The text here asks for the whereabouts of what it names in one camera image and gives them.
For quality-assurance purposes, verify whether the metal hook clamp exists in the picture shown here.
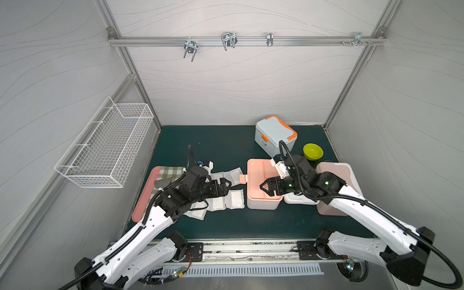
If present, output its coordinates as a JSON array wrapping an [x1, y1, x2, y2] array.
[[183, 39, 198, 62]]

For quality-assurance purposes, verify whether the aluminium crossbar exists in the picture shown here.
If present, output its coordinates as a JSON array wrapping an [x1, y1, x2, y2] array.
[[108, 36, 387, 47]]

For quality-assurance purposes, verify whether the metal u-bolt clamp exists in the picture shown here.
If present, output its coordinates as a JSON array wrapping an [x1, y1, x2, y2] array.
[[221, 32, 238, 51]]

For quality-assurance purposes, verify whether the green table mat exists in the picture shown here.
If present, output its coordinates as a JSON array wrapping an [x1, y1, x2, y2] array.
[[148, 126, 373, 239]]

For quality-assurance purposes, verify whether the white box peach handle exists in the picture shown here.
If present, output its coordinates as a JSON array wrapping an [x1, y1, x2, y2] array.
[[239, 158, 320, 211]]

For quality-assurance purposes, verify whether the white wire basket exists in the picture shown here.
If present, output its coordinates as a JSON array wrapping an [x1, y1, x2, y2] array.
[[54, 97, 153, 189]]

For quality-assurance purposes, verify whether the metal screw bracket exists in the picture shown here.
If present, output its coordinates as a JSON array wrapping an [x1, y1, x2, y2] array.
[[340, 33, 373, 47]]

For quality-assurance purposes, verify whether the blue box orange handle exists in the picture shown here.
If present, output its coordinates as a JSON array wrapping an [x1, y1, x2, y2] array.
[[254, 116, 297, 158]]

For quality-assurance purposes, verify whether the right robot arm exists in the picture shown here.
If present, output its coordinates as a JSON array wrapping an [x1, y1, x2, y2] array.
[[260, 154, 464, 290]]

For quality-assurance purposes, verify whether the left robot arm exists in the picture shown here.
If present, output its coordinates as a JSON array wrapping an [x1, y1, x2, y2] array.
[[62, 166, 232, 290]]

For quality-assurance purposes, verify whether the pink first aid box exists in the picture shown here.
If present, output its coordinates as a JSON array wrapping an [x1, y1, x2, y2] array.
[[316, 162, 363, 217]]

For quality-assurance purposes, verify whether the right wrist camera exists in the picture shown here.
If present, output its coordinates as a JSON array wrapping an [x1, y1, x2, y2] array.
[[271, 154, 290, 179]]

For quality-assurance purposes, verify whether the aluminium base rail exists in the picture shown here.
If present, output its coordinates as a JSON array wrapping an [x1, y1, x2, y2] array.
[[104, 237, 399, 267]]

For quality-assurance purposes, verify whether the green checkered cloth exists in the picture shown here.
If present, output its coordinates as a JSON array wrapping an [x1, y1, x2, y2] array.
[[152, 166, 184, 183]]

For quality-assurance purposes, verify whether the green bowl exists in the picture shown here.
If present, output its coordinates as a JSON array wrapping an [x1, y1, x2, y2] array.
[[303, 143, 324, 161]]

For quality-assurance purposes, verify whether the pink tray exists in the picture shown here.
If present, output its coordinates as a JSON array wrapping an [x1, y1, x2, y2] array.
[[131, 168, 154, 223]]

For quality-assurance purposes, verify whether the small metal bracket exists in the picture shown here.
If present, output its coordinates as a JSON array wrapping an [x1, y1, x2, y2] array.
[[267, 32, 274, 47]]

